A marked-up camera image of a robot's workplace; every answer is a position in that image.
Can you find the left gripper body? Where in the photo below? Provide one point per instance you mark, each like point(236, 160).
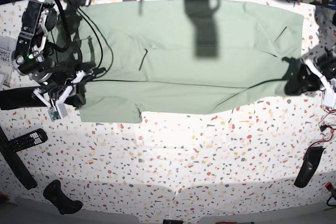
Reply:
point(326, 64)

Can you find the black curved shell piece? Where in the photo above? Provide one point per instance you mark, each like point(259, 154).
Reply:
point(311, 161)

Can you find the light green T-shirt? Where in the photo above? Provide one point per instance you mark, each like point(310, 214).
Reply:
point(183, 56)

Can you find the black curved handle piece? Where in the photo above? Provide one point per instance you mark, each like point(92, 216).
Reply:
point(64, 204)

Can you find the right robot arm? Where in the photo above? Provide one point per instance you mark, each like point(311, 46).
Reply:
point(33, 49)

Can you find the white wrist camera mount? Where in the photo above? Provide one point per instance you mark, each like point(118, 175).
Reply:
point(60, 98)
point(329, 93)

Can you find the black cylinder tube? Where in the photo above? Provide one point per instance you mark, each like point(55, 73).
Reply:
point(19, 98)

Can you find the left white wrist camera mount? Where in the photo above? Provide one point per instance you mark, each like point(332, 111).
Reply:
point(329, 93)

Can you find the black TV remote control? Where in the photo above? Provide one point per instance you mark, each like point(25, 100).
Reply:
point(28, 140)

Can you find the long black bar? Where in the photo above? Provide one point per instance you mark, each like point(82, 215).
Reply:
point(16, 165)

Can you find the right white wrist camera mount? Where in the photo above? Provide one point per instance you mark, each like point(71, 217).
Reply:
point(60, 98)

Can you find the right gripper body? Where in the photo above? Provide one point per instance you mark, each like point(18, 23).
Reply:
point(55, 79)

